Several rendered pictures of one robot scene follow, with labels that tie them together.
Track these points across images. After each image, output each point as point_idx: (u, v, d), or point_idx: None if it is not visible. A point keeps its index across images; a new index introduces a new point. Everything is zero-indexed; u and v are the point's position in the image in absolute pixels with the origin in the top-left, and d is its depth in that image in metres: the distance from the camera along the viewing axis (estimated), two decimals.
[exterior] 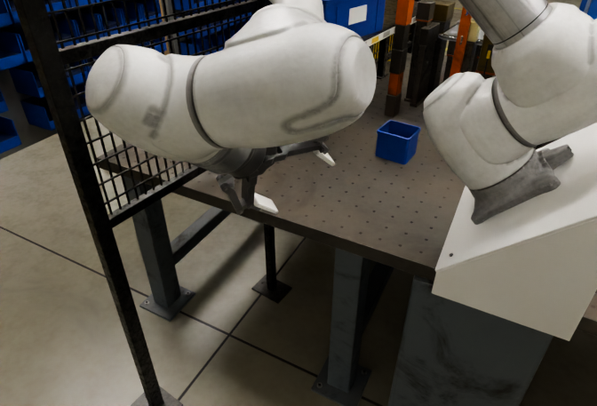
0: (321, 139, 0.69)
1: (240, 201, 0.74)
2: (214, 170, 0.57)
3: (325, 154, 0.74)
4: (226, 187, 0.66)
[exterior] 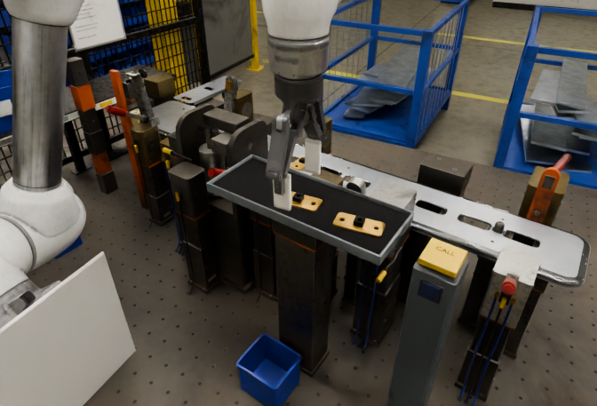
0: (323, 127, 0.80)
1: (274, 170, 0.68)
2: (314, 61, 0.62)
3: (317, 155, 0.82)
4: (289, 119, 0.65)
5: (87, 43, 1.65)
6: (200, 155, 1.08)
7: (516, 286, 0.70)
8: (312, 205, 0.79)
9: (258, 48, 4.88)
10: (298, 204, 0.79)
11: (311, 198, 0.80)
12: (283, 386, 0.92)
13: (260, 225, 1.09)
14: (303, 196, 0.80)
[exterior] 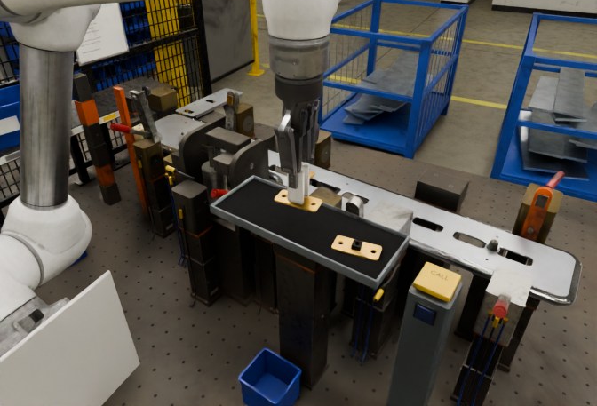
0: (313, 147, 0.77)
1: None
2: (314, 61, 0.62)
3: (306, 178, 0.79)
4: (290, 129, 0.66)
5: (91, 57, 1.68)
6: (202, 172, 1.11)
7: (507, 308, 0.73)
8: (312, 205, 0.79)
9: None
10: (298, 204, 0.79)
11: (311, 199, 0.80)
12: (284, 401, 0.95)
13: (261, 241, 1.12)
14: (303, 197, 0.80)
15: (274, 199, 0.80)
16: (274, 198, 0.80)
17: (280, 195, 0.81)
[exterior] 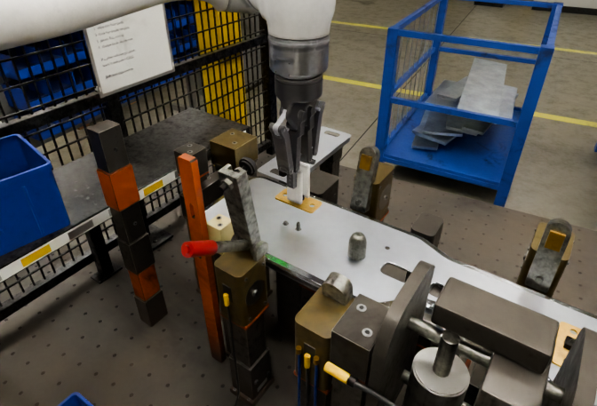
0: (315, 148, 0.77)
1: None
2: (309, 61, 0.62)
3: (306, 179, 0.79)
4: (283, 128, 0.66)
5: (119, 83, 1.04)
6: (421, 391, 0.46)
7: None
8: (310, 206, 0.78)
9: None
10: (298, 204, 0.79)
11: (311, 200, 0.80)
12: None
13: None
14: (303, 197, 0.80)
15: (275, 197, 0.81)
16: (275, 196, 0.81)
17: (282, 194, 0.82)
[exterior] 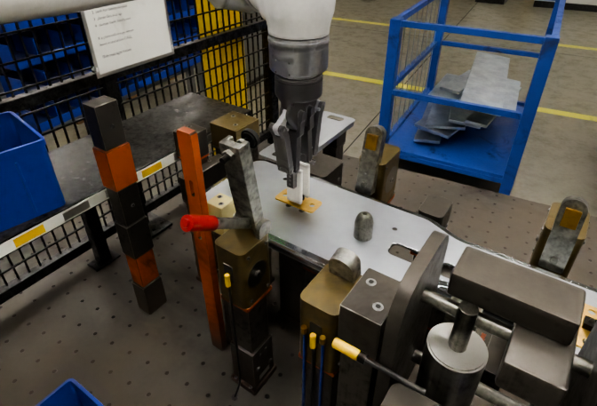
0: (315, 148, 0.77)
1: None
2: (309, 61, 0.62)
3: (306, 179, 0.79)
4: (283, 128, 0.66)
5: (116, 64, 1.01)
6: (436, 367, 0.43)
7: None
8: (310, 206, 0.78)
9: None
10: (298, 204, 0.79)
11: (311, 200, 0.80)
12: None
13: None
14: (303, 197, 0.80)
15: (275, 197, 0.81)
16: (275, 196, 0.81)
17: (282, 194, 0.82)
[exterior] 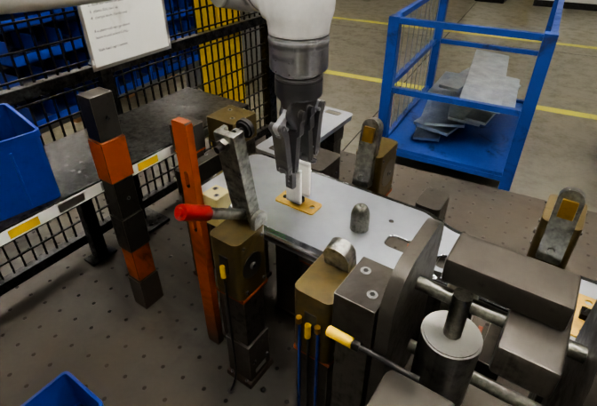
0: (316, 147, 0.77)
1: None
2: (309, 61, 0.62)
3: (307, 177, 0.79)
4: (283, 127, 0.66)
5: (113, 58, 1.00)
6: (431, 354, 0.43)
7: None
8: (310, 208, 0.79)
9: None
10: (298, 206, 0.79)
11: (311, 202, 0.80)
12: None
13: None
14: (303, 199, 0.80)
15: (275, 199, 0.81)
16: (275, 198, 0.81)
17: (282, 195, 0.82)
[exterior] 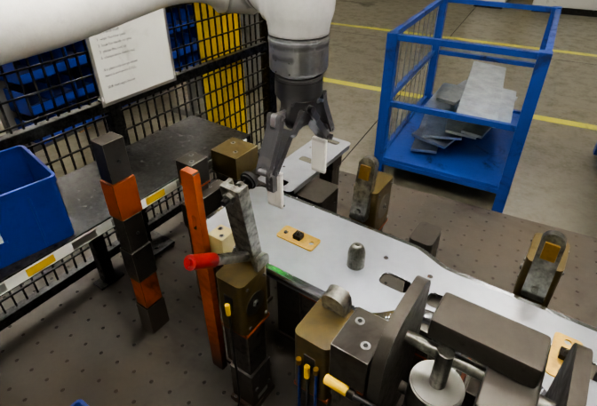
0: (331, 126, 0.79)
1: (266, 167, 0.68)
2: (309, 61, 0.62)
3: (323, 154, 0.81)
4: (282, 117, 0.65)
5: (121, 93, 1.05)
6: (417, 403, 0.48)
7: None
8: (309, 244, 0.83)
9: None
10: (298, 242, 0.84)
11: (310, 237, 0.85)
12: None
13: None
14: (303, 235, 0.85)
15: (276, 234, 0.86)
16: (277, 234, 0.86)
17: (282, 231, 0.87)
